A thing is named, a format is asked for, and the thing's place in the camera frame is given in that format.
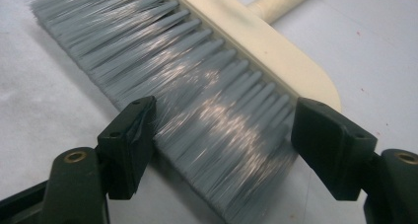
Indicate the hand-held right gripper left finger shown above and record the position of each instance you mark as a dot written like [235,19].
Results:
[128,145]

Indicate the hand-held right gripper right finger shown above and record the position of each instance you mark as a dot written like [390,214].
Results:
[332,145]

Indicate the cream brush with grey bristles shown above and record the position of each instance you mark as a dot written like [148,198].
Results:
[197,86]

